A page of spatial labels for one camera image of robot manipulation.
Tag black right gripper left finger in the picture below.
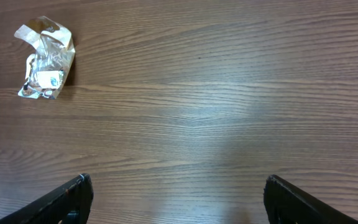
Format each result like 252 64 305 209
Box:
0 173 94 224

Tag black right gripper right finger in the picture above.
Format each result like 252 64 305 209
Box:
264 175 358 224

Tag beige clear cookie bag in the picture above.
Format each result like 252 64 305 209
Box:
14 16 75 99

